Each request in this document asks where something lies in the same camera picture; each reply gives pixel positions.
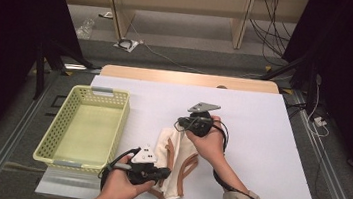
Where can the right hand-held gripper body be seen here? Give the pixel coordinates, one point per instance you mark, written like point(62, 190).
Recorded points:
point(198, 123)

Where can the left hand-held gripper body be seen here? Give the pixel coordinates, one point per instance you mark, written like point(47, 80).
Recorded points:
point(144, 156)

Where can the cream undershirt with tan trim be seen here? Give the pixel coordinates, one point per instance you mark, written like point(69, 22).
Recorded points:
point(162, 148)

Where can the pale green perforated plastic basket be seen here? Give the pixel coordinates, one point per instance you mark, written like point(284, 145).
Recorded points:
point(87, 129)

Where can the person's right hand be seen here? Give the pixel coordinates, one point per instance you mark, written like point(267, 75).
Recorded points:
point(211, 147)

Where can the person's left hand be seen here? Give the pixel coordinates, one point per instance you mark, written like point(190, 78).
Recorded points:
point(119, 187)

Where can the black stand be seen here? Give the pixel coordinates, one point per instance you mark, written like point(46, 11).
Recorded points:
point(283, 67)
point(39, 77)

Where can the white power adapter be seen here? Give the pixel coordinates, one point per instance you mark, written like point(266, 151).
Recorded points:
point(319, 121)

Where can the light wooden desk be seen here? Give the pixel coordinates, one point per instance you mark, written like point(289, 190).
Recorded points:
point(182, 1)

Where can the clear plastic bag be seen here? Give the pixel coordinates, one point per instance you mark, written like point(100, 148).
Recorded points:
point(85, 28)

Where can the small white floor object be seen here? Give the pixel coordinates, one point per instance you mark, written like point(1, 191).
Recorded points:
point(107, 14)

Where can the metal floor rail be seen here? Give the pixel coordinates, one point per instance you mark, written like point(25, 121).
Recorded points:
point(7, 155)
point(332, 186)

